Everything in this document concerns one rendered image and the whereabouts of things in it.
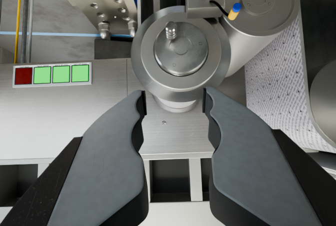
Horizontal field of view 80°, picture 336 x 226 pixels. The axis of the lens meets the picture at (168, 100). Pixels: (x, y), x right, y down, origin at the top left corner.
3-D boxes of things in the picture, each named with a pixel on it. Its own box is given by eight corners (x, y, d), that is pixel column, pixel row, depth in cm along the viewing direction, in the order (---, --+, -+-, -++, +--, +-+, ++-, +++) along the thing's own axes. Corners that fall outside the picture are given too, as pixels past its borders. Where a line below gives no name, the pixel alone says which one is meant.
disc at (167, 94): (228, 3, 30) (234, 100, 29) (227, 5, 31) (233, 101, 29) (130, 7, 31) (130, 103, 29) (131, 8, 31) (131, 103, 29)
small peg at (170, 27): (178, 26, 25) (170, 33, 25) (178, 36, 28) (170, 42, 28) (171, 18, 25) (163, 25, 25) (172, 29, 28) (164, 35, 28)
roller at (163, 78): (219, 10, 29) (223, 88, 28) (198, 63, 55) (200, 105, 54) (140, 13, 30) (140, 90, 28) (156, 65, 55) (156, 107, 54)
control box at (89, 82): (91, 61, 63) (91, 83, 62) (92, 62, 64) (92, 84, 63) (13, 65, 64) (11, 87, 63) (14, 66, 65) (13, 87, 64)
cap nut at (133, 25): (138, 20, 63) (138, 34, 62) (140, 26, 66) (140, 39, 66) (126, 21, 63) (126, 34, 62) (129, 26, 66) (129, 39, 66)
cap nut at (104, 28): (107, 22, 63) (108, 35, 62) (111, 27, 67) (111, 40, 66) (96, 22, 63) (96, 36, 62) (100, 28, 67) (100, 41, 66)
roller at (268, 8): (295, -42, 30) (305, 34, 29) (240, 34, 56) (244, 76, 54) (215, -37, 31) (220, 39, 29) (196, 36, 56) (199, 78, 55)
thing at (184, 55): (177, 84, 27) (142, 43, 28) (177, 87, 29) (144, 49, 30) (219, 50, 27) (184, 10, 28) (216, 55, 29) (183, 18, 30)
